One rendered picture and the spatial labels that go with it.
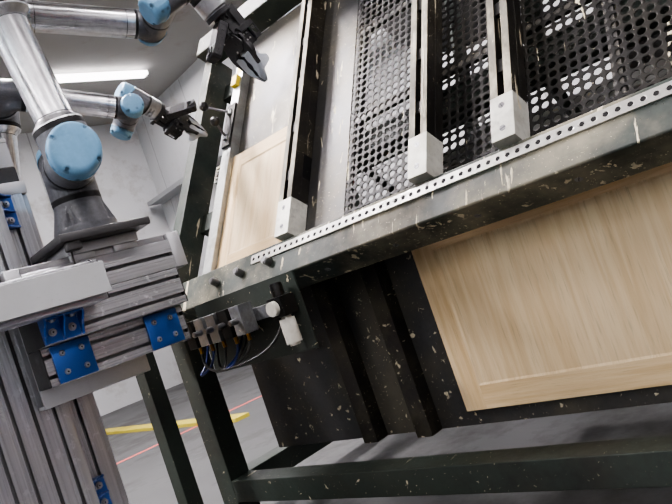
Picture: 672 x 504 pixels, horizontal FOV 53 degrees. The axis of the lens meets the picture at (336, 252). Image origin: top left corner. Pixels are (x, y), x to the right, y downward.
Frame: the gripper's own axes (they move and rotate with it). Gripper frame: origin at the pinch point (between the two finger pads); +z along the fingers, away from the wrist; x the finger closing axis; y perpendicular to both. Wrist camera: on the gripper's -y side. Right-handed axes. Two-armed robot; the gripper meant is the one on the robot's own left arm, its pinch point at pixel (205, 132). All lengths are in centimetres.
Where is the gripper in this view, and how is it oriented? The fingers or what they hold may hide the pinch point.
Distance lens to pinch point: 263.3
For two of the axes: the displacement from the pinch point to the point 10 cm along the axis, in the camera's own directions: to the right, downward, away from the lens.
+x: 1.8, 7.5, -6.3
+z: 7.0, 3.5, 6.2
